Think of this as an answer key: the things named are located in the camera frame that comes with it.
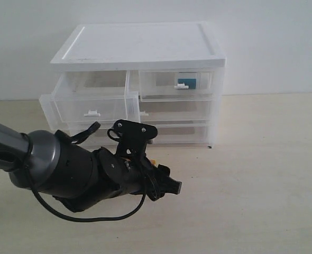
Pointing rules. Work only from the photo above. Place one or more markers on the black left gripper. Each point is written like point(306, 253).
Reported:
point(132, 174)

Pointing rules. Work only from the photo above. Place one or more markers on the white bottle teal label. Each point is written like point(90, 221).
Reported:
point(192, 80)

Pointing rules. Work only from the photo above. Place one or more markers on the clear middle wide drawer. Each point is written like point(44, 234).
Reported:
point(176, 111)

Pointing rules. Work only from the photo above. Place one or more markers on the clear bottom wide drawer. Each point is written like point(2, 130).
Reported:
point(187, 134)

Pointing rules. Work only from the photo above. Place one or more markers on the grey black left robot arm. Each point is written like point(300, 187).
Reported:
point(57, 164)

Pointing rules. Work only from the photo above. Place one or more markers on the clear wide drawer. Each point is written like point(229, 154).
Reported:
point(176, 111)
point(187, 134)

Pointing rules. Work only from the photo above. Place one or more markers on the white plastic drawer cabinet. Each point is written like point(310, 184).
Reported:
point(134, 47)

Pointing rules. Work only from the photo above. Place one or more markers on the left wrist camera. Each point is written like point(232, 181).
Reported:
point(132, 137)

